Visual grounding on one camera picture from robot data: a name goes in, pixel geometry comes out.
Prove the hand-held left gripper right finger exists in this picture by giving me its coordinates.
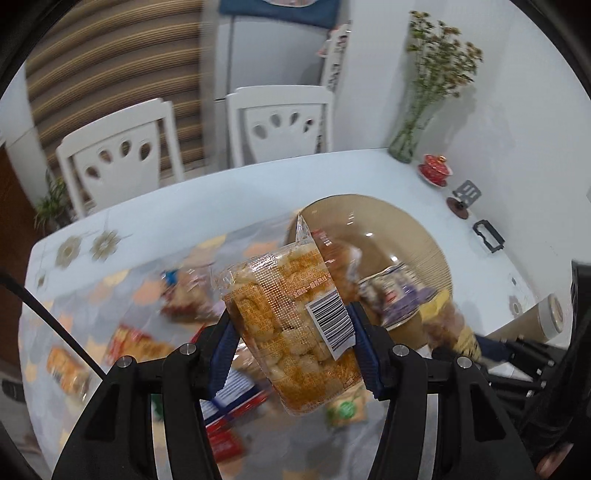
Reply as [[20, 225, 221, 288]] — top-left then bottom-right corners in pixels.
[[346, 302, 539, 480]]

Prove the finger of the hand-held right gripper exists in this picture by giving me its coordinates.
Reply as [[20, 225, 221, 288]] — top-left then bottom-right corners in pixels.
[[475, 336, 561, 370], [485, 375, 548, 402]]

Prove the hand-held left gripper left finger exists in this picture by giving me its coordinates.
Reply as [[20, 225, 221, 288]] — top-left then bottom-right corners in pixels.
[[51, 310, 241, 480]]

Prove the blue and white snack packet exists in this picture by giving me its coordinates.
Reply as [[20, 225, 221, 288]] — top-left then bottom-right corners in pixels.
[[198, 323, 278, 462]]

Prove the yellow snack packet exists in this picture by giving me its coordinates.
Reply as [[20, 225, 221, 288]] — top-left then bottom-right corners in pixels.
[[418, 291, 483, 363]]

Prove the clear orange-print cookie packet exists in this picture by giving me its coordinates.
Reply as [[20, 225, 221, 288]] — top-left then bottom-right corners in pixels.
[[211, 212, 370, 418]]

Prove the red-orange cracker packet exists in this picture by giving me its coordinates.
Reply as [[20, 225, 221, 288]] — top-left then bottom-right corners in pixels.
[[102, 323, 174, 370]]

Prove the brown ribbed glass bowl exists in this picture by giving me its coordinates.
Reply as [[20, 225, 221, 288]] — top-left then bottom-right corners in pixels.
[[288, 195, 455, 352]]

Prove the orange cracker packet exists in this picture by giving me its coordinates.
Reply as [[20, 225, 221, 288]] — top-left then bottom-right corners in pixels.
[[46, 346, 93, 398]]

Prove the person's right hand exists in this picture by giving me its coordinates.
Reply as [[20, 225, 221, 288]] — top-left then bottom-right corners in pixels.
[[536, 443, 576, 480]]

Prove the green label snack packet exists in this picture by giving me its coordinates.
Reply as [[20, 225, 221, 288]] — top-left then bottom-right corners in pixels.
[[325, 388, 368, 430]]

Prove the brown snack packet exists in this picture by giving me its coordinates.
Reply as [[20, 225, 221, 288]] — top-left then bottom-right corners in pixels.
[[159, 268, 222, 324]]

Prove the purple snack packet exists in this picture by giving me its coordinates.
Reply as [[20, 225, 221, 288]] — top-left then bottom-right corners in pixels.
[[360, 265, 439, 326]]

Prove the grey phone stand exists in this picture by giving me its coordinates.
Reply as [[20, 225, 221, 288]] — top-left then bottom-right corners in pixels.
[[452, 180, 482, 210]]

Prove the red lidded teacup with saucer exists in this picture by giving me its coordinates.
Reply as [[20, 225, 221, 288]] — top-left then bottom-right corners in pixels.
[[418, 154, 454, 188]]

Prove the glass vase with dried flowers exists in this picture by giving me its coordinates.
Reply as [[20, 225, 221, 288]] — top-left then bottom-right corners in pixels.
[[388, 10, 485, 163]]

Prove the green potted plant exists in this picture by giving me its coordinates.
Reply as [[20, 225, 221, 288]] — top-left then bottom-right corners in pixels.
[[33, 171, 70, 232]]

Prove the white chair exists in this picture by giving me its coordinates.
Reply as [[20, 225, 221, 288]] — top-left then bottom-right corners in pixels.
[[55, 98, 185, 220], [225, 85, 334, 169]]

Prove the white printed paper sheet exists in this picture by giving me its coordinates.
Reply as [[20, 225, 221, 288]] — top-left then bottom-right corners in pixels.
[[318, 23, 352, 90]]

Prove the white refrigerator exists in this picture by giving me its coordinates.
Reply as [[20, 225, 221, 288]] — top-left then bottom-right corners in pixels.
[[212, 13, 335, 153]]

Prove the brown striped curtain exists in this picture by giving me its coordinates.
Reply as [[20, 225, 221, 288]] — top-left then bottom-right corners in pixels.
[[25, 0, 218, 176]]

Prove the blue cloth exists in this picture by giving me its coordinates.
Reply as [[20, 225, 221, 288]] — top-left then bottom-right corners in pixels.
[[218, 0, 351, 29]]

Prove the black rectangular frame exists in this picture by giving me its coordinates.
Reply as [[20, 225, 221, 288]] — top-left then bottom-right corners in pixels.
[[472, 220, 506, 254]]

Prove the black cable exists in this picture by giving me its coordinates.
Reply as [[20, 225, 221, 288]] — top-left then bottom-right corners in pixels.
[[0, 271, 112, 381]]

